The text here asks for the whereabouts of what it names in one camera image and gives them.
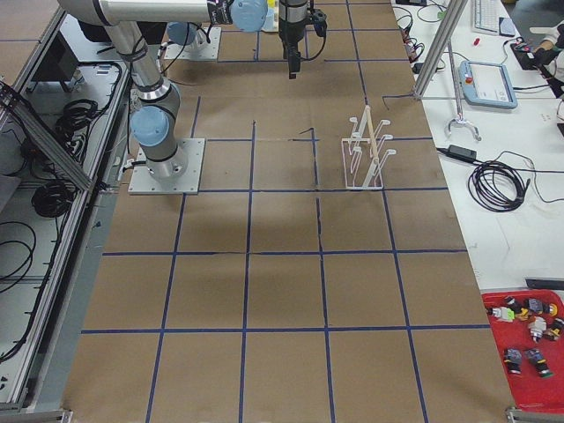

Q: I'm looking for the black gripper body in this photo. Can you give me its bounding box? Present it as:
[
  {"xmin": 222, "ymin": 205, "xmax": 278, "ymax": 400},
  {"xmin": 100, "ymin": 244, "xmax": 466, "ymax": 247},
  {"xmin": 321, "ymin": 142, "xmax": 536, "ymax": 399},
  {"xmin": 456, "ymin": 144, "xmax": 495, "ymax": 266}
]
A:
[{"xmin": 278, "ymin": 0, "xmax": 308, "ymax": 48}]

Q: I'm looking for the coiled black cable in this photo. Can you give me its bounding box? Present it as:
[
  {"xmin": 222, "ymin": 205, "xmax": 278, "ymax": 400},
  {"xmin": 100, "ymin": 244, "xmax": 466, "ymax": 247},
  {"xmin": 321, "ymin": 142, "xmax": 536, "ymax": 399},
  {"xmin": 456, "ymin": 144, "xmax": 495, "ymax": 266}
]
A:
[{"xmin": 467, "ymin": 150, "xmax": 537, "ymax": 215}]

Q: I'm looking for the white keyboard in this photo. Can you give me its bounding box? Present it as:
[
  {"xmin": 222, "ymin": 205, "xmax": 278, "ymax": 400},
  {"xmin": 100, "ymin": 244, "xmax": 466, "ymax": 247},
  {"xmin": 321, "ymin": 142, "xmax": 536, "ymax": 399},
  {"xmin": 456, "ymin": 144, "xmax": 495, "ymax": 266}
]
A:
[{"xmin": 470, "ymin": 0, "xmax": 500, "ymax": 35}]

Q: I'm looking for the black power adapter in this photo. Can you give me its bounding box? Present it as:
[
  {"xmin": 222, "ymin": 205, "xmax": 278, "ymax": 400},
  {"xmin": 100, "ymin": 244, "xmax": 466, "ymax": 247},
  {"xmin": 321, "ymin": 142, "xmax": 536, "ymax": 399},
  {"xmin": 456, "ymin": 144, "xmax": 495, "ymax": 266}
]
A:
[{"xmin": 437, "ymin": 145, "xmax": 477, "ymax": 163}]

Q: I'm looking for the grabber reach tool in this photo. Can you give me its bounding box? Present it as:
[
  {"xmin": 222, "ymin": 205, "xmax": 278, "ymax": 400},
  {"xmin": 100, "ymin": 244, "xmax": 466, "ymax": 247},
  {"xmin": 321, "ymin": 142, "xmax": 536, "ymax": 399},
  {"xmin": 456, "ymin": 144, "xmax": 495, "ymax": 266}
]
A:
[{"xmin": 445, "ymin": 41, "xmax": 481, "ymax": 142}]

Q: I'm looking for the white wire cup rack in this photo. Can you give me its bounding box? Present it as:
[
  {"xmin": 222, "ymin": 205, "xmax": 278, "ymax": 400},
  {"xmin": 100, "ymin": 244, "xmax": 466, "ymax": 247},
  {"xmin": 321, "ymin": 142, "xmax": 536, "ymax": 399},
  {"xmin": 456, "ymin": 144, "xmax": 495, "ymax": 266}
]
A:
[{"xmin": 340, "ymin": 105, "xmax": 397, "ymax": 190}]

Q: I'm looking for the aluminium frame post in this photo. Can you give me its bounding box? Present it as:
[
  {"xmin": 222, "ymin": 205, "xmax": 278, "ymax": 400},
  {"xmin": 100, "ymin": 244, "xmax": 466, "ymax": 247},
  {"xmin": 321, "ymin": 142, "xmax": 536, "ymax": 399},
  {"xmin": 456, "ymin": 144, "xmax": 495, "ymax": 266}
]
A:
[{"xmin": 412, "ymin": 0, "xmax": 467, "ymax": 100}]

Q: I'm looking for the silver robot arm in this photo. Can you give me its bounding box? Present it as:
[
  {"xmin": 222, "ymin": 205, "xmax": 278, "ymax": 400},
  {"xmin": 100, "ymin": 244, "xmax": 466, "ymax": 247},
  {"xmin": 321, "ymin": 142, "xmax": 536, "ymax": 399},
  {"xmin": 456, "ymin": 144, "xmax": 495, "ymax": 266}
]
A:
[
  {"xmin": 60, "ymin": 1, "xmax": 268, "ymax": 181},
  {"xmin": 167, "ymin": 22, "xmax": 207, "ymax": 49}
]

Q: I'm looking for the red parts tray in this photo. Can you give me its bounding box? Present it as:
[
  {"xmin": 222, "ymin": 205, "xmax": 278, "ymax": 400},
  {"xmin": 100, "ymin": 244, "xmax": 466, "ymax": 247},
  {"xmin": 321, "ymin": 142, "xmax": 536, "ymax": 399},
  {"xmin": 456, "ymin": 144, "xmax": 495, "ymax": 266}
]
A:
[{"xmin": 482, "ymin": 290, "xmax": 563, "ymax": 413}]

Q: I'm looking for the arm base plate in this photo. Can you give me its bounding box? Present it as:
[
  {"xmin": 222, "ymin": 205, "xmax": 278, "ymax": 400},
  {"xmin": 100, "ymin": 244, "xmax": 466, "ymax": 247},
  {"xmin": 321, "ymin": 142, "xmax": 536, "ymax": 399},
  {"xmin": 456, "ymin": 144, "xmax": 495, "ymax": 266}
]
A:
[
  {"xmin": 128, "ymin": 138, "xmax": 205, "ymax": 195},
  {"xmin": 162, "ymin": 23, "xmax": 221, "ymax": 62}
]

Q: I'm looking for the blue teach pendant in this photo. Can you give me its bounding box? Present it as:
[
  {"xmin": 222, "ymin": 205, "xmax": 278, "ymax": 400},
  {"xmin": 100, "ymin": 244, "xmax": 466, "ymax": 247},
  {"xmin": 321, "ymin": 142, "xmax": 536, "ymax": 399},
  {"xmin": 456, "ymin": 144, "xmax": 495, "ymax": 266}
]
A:
[{"xmin": 458, "ymin": 60, "xmax": 518, "ymax": 109}]

